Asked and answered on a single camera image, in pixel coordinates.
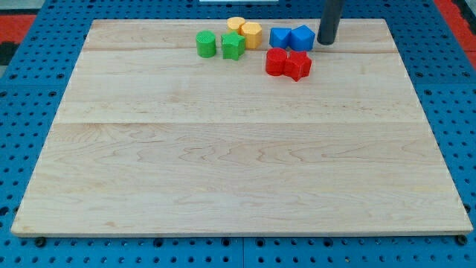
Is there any green star block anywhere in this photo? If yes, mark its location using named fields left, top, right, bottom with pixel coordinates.
left=221, top=31, right=245, bottom=60

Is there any blue pentagon cube block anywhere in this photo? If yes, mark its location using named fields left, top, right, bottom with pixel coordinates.
left=289, top=25, right=315, bottom=51

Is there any red cylinder block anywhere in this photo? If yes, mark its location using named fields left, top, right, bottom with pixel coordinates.
left=266, top=48, right=287, bottom=76

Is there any yellow cylinder block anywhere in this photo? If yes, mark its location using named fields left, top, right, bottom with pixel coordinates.
left=226, top=16, right=245, bottom=34

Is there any yellow hexagon block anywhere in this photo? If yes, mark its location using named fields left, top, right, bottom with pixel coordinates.
left=241, top=22, right=263, bottom=49

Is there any light wooden board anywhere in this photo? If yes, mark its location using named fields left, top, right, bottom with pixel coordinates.
left=11, top=19, right=473, bottom=237

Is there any red star block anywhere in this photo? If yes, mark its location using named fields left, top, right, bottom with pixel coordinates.
left=283, top=51, right=312, bottom=82

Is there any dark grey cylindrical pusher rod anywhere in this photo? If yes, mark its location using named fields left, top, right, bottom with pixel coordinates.
left=317, top=0, right=345, bottom=45

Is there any green cylinder block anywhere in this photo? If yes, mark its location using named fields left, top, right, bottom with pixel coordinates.
left=196, top=30, right=216, bottom=58

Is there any blue triangular block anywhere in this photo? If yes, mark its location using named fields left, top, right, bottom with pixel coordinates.
left=269, top=28, right=292, bottom=49

